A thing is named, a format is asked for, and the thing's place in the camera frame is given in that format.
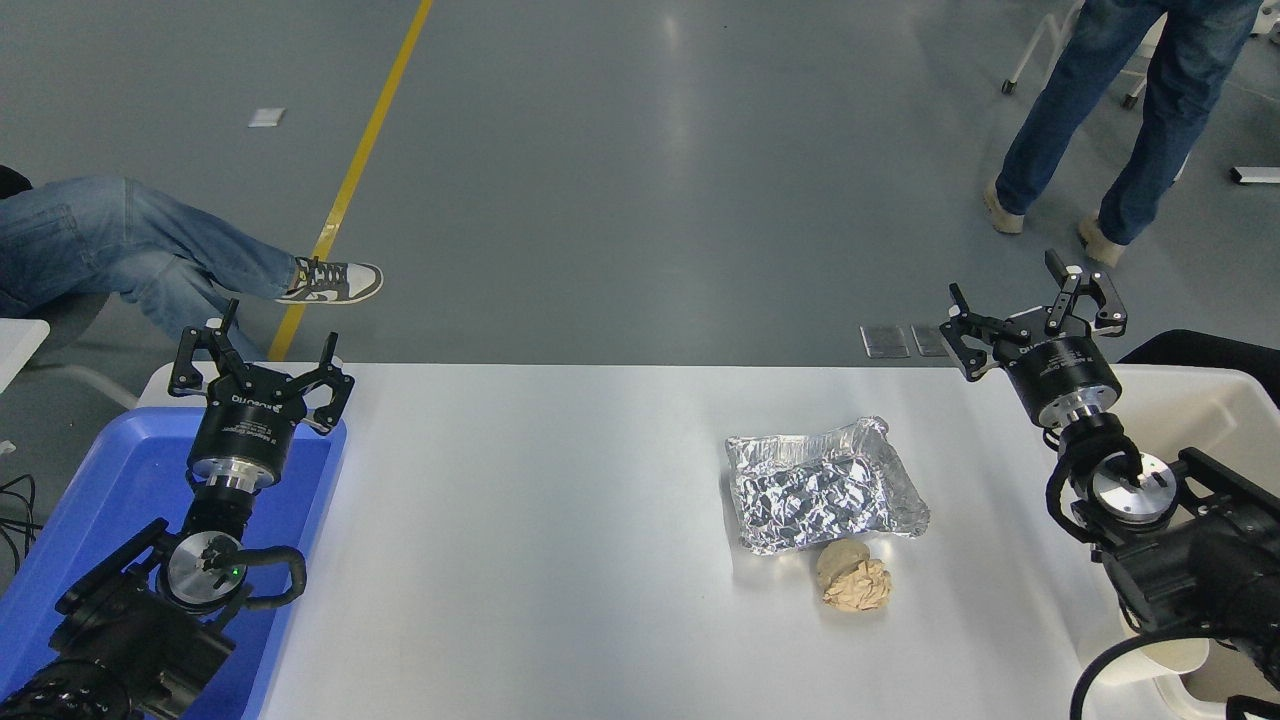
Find white wheeled frame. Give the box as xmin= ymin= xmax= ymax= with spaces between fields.
xmin=1002 ymin=0 xmax=1166 ymax=111

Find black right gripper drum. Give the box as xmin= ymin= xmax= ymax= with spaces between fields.
xmin=1000 ymin=335 xmax=1121 ymax=409

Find blue plastic tray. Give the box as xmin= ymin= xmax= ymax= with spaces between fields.
xmin=0 ymin=407 xmax=348 ymax=720

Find dull tan paper ball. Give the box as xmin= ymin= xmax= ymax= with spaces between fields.
xmin=815 ymin=540 xmax=872 ymax=591

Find crumpled foil tray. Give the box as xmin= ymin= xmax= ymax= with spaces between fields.
xmin=725 ymin=416 xmax=932 ymax=557

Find white paper cup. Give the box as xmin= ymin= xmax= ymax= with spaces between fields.
xmin=1078 ymin=625 xmax=1213 ymax=688

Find large pale bin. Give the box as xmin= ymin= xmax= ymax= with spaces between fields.
xmin=1033 ymin=363 xmax=1280 ymax=720

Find small white table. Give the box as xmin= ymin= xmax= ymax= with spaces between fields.
xmin=0 ymin=318 xmax=141 ymax=411

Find black seat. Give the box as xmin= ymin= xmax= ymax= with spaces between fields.
xmin=1118 ymin=329 xmax=1280 ymax=381

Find pale crumpled paper ball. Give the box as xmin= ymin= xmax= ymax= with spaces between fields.
xmin=822 ymin=558 xmax=893 ymax=614

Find black floor cables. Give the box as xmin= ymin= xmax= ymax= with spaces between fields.
xmin=0 ymin=473 xmax=43 ymax=573

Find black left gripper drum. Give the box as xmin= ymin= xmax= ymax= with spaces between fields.
xmin=188 ymin=366 xmax=313 ymax=474

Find person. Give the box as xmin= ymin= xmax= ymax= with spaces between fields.
xmin=0 ymin=165 xmax=385 ymax=319
xmin=983 ymin=0 xmax=1263 ymax=269

